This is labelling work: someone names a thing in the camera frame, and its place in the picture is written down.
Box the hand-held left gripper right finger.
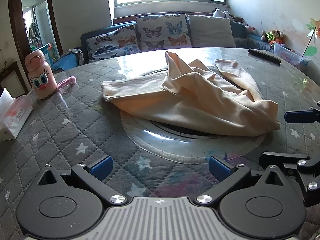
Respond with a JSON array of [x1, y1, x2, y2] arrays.
[[194, 156, 284, 205]]

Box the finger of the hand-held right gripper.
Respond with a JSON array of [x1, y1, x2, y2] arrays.
[[284, 101, 320, 123], [259, 152, 320, 207]]

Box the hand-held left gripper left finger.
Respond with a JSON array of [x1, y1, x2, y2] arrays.
[[37, 155, 128, 205]]

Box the cream pants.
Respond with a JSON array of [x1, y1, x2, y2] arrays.
[[101, 51, 280, 137]]

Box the clear plastic storage box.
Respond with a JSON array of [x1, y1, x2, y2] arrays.
[[274, 42, 310, 68]]

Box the round glass turntable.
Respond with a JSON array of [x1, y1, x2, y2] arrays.
[[120, 67, 267, 164]]

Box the black remote control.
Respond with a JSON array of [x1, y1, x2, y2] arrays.
[[248, 48, 281, 65]]

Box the colourful plush toy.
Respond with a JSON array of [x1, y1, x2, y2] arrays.
[[261, 29, 285, 44]]

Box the paper pinwheel flower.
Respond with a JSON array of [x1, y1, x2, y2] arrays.
[[301, 17, 320, 58]]

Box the white tissue box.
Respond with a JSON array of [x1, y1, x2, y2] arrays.
[[0, 87, 34, 140]]

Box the dark blue sofa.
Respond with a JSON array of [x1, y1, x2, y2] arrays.
[[80, 12, 275, 65]]

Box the pink cartoon face bottle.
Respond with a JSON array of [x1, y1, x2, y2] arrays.
[[24, 50, 57, 99]]

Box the blue cloth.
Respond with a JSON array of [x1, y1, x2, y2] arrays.
[[51, 54, 79, 72]]

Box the grey garment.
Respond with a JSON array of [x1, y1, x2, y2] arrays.
[[61, 48, 84, 65]]

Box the grey pillow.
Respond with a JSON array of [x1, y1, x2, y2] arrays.
[[187, 14, 237, 48]]

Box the butterfly print cushion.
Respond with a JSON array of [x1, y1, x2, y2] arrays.
[[136, 14, 193, 52], [86, 24, 141, 63]]

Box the black and white plush toy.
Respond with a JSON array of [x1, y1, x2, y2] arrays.
[[212, 8, 235, 22]]

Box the blue plastic cabinet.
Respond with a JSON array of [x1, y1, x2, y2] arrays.
[[37, 42, 59, 64]]

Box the pink bottle strap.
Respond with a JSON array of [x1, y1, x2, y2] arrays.
[[57, 76, 76, 90]]

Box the brown door frame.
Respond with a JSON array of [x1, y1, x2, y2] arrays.
[[7, 0, 63, 94]]

